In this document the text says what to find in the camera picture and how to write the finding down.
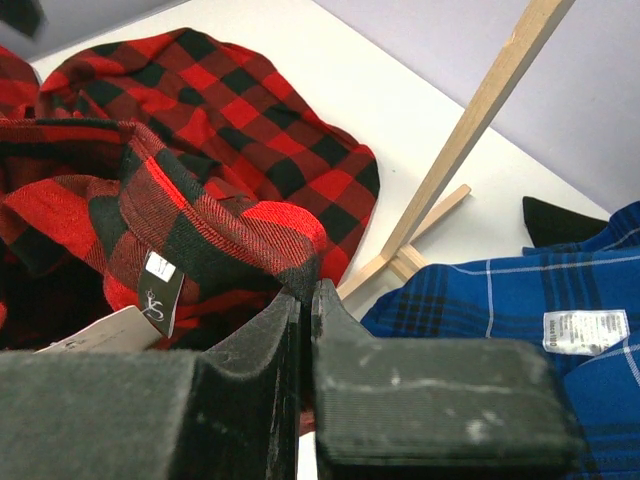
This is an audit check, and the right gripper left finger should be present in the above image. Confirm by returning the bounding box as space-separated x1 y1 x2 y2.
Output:
1 294 300 479

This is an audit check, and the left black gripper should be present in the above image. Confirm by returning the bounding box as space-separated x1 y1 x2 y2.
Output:
0 0 44 38

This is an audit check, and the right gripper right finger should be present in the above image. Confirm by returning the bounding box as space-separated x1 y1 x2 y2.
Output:
311 279 585 479

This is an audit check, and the red black plaid shirt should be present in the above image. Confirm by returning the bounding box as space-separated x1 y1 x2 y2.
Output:
1 28 380 350

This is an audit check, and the blue plaid shirt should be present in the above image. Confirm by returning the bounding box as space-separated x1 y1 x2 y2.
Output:
362 203 639 479

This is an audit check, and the white paper price tag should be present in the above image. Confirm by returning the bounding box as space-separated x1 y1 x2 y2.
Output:
38 306 161 353

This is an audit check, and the wooden clothes rack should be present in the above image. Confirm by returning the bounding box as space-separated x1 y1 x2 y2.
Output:
337 0 574 300

